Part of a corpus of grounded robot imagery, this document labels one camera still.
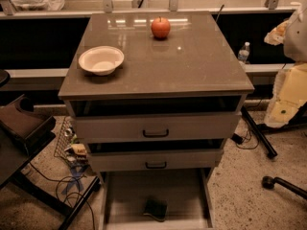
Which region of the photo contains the dark green sponge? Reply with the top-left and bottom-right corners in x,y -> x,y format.
143,198 -> 168,222

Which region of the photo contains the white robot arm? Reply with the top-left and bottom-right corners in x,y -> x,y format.
264,1 -> 307,128

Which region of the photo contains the grey drawer cabinet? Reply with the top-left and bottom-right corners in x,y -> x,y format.
58,11 -> 255,230

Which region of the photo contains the top grey drawer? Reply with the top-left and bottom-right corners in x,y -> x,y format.
72,96 -> 241,143

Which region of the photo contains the middle grey drawer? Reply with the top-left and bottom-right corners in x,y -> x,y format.
88,139 -> 224,172

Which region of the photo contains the bottom open grey drawer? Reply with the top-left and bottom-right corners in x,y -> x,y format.
99,169 -> 215,230

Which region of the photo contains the white paper bowl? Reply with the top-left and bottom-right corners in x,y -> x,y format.
79,46 -> 125,76

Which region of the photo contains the red apple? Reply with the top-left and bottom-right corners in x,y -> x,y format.
151,16 -> 171,39

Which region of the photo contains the black power adapter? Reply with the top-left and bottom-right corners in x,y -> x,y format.
231,133 -> 244,145

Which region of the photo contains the clear plastic water bottle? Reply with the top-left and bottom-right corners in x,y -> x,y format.
238,42 -> 250,64

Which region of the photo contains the dark brown chair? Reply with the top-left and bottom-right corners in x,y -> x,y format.
0,95 -> 100,230

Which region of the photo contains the black office chair caster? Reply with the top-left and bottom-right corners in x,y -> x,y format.
262,176 -> 307,199

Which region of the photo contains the wire mesh basket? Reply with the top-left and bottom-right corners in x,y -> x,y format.
54,117 -> 87,167

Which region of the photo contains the black floor cable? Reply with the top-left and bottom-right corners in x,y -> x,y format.
28,161 -> 96,230

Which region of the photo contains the black table leg frame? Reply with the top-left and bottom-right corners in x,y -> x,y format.
241,103 -> 307,159

